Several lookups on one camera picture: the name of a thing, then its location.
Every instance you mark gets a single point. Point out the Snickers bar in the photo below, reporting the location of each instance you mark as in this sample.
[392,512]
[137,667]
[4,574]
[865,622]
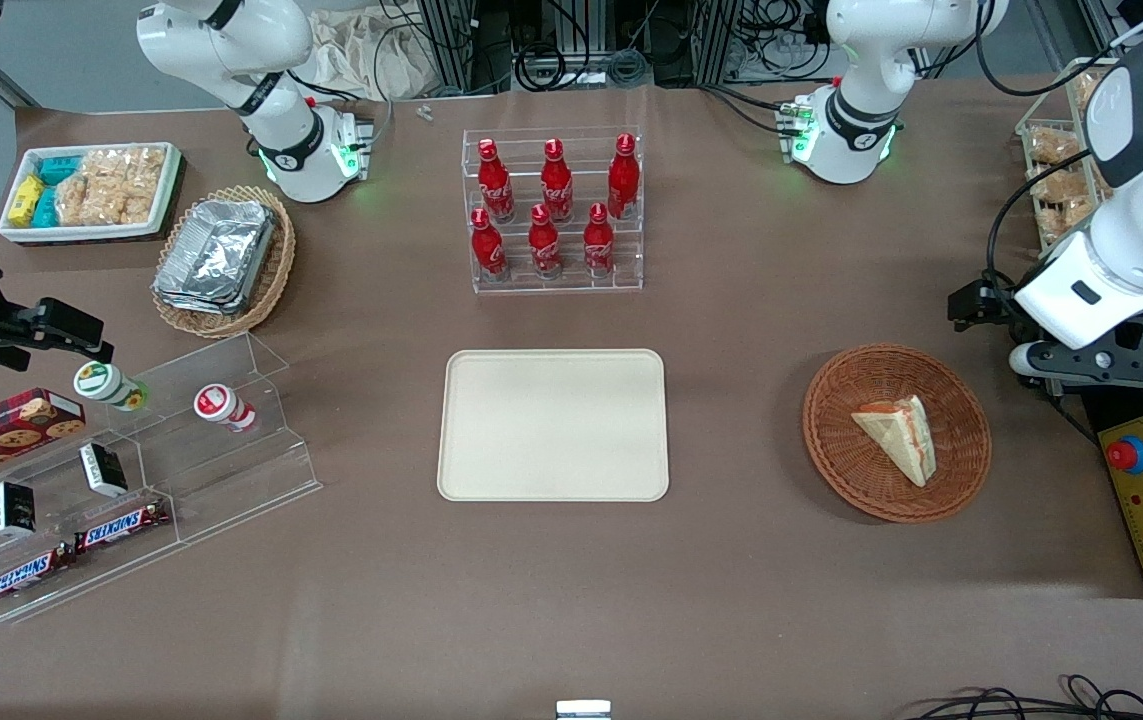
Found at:
[121,525]
[26,575]

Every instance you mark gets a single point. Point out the yellow snack packet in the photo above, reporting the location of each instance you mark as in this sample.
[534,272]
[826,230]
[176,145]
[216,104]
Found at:
[25,200]

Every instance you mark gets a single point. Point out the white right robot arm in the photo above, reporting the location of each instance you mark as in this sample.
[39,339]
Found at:
[271,130]

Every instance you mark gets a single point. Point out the beige cloth bag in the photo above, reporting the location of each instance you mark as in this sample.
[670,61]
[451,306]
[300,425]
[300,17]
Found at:
[361,60]

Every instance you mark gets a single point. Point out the brown round wicker basket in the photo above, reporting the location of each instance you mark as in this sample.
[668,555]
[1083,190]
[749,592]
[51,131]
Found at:
[846,470]

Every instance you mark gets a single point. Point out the bagged cracker snack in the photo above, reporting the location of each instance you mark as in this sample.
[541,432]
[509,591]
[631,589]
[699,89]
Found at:
[1053,148]
[1061,205]

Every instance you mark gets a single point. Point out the rice cracker pack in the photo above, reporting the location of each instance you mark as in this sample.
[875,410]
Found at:
[81,200]
[136,180]

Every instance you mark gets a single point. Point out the white plastic snack tray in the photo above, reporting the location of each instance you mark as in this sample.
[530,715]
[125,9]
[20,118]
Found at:
[91,233]

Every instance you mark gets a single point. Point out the small black box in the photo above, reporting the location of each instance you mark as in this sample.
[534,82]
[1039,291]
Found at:
[13,508]
[103,470]

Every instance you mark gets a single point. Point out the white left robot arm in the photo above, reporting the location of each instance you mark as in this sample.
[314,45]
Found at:
[861,60]

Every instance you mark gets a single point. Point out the tan oval wicker basket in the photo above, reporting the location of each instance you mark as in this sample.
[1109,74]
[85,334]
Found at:
[278,270]

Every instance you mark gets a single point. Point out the red label yogurt bottle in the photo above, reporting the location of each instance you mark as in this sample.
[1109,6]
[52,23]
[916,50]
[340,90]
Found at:
[221,405]

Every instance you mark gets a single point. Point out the clear acrylic bottle rack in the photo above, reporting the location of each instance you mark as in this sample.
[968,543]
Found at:
[631,272]

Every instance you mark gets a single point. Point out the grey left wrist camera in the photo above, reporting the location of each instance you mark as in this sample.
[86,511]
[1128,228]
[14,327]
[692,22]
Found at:
[1031,360]

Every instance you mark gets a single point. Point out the triangle sandwich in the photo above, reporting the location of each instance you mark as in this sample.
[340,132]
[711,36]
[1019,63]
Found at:
[901,440]

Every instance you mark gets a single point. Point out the cream rectangular tray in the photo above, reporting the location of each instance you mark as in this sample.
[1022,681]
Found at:
[551,425]

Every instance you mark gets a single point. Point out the red cola bottle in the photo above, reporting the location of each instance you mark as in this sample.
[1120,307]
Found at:
[488,250]
[496,190]
[557,185]
[623,180]
[544,245]
[598,245]

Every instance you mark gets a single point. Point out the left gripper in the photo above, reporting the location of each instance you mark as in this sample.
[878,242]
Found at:
[983,300]

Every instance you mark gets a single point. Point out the aluminium frame rack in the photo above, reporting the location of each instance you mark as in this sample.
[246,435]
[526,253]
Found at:
[451,40]

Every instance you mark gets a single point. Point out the stack of foil trays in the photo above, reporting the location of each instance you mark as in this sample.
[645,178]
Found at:
[216,255]

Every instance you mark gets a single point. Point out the teal snack packet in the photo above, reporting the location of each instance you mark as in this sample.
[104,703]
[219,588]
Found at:
[59,168]
[45,208]

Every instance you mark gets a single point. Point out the clear acrylic step stand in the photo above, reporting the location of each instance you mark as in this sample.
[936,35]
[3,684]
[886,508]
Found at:
[231,470]

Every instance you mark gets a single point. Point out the red cookie box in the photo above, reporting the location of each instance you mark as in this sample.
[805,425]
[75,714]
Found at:
[1,430]

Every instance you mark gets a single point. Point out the green label yogurt bottle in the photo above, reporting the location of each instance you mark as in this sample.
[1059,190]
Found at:
[106,385]

